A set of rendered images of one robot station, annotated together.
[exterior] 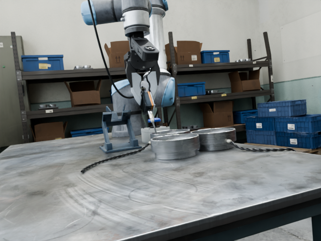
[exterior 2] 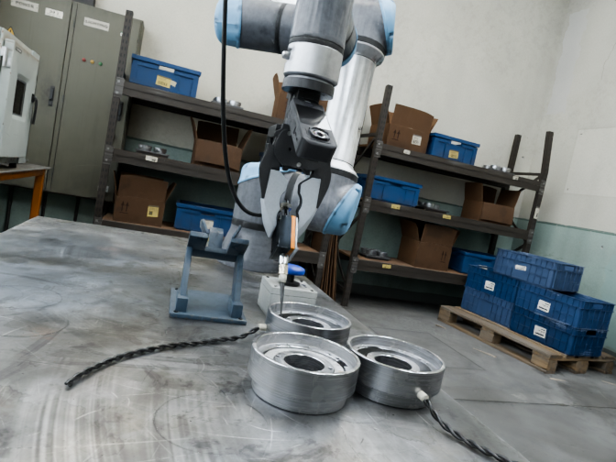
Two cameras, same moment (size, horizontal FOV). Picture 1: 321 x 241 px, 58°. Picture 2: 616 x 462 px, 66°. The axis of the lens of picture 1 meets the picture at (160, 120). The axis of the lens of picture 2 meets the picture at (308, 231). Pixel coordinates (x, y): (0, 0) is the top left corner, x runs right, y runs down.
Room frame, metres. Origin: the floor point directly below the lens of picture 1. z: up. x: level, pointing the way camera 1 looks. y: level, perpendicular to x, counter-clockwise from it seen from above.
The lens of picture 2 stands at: (0.18, -0.03, 0.99)
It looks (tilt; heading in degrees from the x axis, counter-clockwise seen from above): 5 degrees down; 3
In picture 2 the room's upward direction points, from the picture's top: 11 degrees clockwise
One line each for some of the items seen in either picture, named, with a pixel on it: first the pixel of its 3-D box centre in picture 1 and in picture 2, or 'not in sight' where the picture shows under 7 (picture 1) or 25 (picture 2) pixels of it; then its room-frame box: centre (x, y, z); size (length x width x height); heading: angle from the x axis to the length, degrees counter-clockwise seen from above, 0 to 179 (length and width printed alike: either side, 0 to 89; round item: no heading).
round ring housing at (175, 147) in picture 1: (175, 146); (302, 370); (0.62, -0.03, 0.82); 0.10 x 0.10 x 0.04
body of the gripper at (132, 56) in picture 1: (138, 51); (299, 128); (0.84, 0.04, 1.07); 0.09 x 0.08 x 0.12; 19
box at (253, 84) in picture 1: (244, 81); (489, 203); (5.20, -1.56, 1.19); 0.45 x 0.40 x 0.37; 106
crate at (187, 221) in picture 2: (90, 136); (205, 218); (4.22, 1.05, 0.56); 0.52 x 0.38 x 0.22; 108
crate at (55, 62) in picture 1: (43, 65); (163, 81); (4.03, 1.53, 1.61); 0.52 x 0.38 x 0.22; 114
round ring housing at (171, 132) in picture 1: (170, 139); (306, 330); (0.76, -0.02, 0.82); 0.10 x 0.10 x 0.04
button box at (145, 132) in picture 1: (155, 134); (286, 295); (0.90, 0.02, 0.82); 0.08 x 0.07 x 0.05; 21
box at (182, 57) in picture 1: (183, 55); (399, 130); (4.80, -0.47, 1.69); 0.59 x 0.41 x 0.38; 116
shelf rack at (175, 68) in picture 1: (219, 94); (438, 213); (5.02, -1.05, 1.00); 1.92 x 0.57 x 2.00; 111
